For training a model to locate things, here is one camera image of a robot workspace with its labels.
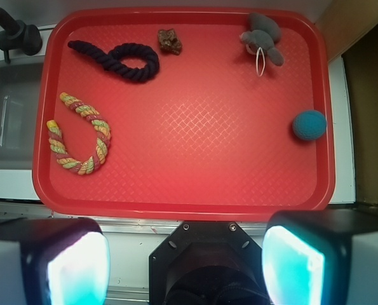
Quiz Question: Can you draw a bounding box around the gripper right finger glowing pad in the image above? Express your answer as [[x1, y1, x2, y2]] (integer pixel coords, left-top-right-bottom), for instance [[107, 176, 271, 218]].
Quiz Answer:
[[262, 209, 378, 304]]

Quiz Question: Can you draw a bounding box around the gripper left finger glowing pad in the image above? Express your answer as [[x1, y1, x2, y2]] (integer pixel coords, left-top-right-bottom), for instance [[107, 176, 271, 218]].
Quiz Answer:
[[0, 218, 110, 304]]

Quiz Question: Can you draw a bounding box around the blue ball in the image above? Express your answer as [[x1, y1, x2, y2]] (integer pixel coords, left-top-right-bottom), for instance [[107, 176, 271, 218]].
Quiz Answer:
[[292, 110, 327, 141]]

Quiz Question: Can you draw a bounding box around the grey toy sink basin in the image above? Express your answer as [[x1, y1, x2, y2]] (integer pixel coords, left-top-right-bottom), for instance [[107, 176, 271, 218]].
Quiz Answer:
[[0, 58, 43, 170]]

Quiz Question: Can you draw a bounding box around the red plastic tray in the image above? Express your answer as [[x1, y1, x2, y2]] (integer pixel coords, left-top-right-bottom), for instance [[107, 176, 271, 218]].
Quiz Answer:
[[32, 8, 335, 221]]

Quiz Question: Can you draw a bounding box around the cardboard panel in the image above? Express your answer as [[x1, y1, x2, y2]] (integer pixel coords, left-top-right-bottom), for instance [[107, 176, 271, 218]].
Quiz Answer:
[[316, 1, 378, 205]]

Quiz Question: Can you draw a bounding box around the grey sink faucet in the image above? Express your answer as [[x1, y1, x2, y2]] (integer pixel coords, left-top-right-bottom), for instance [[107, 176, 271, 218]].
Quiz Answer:
[[0, 8, 43, 64]]

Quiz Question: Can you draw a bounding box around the grey plush mouse toy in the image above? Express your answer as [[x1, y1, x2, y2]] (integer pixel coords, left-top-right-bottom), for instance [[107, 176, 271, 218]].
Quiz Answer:
[[240, 13, 285, 77]]

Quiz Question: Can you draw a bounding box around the brown rock lump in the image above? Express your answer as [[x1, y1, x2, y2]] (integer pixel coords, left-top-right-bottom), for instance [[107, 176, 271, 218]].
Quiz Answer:
[[157, 29, 182, 55]]

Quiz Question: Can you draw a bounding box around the multicolour twisted rope toy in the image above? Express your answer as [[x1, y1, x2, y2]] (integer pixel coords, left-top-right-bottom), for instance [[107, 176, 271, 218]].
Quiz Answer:
[[46, 92, 112, 176]]

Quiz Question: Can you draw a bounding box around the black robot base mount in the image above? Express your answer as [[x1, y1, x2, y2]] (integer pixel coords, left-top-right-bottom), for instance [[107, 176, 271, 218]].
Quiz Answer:
[[149, 221, 271, 304]]

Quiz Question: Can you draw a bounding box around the dark blue rope toy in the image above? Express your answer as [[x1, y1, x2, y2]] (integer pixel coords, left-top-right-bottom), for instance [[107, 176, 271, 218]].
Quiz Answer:
[[67, 40, 161, 85]]

